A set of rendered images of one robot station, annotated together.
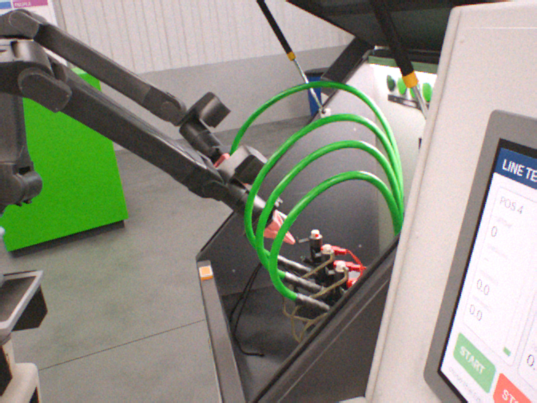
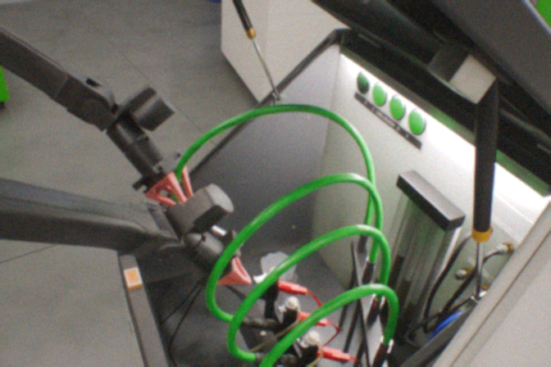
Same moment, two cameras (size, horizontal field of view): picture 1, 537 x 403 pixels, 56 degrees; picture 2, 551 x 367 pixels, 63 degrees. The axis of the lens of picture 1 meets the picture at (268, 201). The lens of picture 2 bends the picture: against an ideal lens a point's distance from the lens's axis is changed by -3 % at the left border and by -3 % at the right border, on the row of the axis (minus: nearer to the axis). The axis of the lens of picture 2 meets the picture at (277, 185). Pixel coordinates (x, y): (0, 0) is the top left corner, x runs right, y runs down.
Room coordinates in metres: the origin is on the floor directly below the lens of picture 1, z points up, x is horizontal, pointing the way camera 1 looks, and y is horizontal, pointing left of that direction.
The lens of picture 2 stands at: (0.42, 0.11, 1.76)
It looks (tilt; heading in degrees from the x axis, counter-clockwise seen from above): 36 degrees down; 342
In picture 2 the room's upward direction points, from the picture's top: 6 degrees clockwise
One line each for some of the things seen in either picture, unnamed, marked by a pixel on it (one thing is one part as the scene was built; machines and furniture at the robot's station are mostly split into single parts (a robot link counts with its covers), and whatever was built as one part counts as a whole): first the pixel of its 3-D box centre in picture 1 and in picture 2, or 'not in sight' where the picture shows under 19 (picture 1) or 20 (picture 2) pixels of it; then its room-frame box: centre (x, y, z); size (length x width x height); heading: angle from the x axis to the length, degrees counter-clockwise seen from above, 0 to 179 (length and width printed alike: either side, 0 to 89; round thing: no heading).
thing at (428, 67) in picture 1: (427, 67); (425, 102); (1.06, -0.35, 1.43); 0.54 x 0.03 x 0.02; 10
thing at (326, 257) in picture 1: (325, 297); (281, 341); (0.93, -0.10, 1.00); 0.05 x 0.03 x 0.21; 100
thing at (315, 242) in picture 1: (314, 280); (265, 310); (1.01, -0.08, 1.00); 0.05 x 0.03 x 0.21; 100
